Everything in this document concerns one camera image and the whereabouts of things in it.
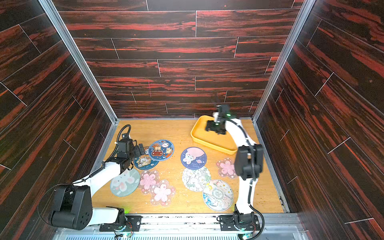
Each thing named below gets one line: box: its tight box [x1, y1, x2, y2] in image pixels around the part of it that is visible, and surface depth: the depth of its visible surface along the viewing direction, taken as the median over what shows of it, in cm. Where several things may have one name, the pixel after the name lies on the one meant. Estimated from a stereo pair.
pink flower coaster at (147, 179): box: [139, 170, 160, 195], surface depth 90 cm
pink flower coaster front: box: [149, 179, 176, 207], surface depth 86 cm
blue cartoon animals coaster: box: [133, 146, 160, 170], surface depth 98 cm
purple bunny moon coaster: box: [180, 146, 208, 170], surface depth 100 cm
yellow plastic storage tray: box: [190, 115, 217, 150], surface depth 104 cm
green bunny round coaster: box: [110, 169, 141, 197], surface depth 88 cm
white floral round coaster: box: [182, 166, 211, 192], surface depth 91 cm
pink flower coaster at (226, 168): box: [216, 157, 238, 179], surface depth 95 cm
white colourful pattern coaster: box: [202, 179, 234, 212], surface depth 84 cm
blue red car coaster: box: [148, 139, 175, 162], surface depth 103 cm
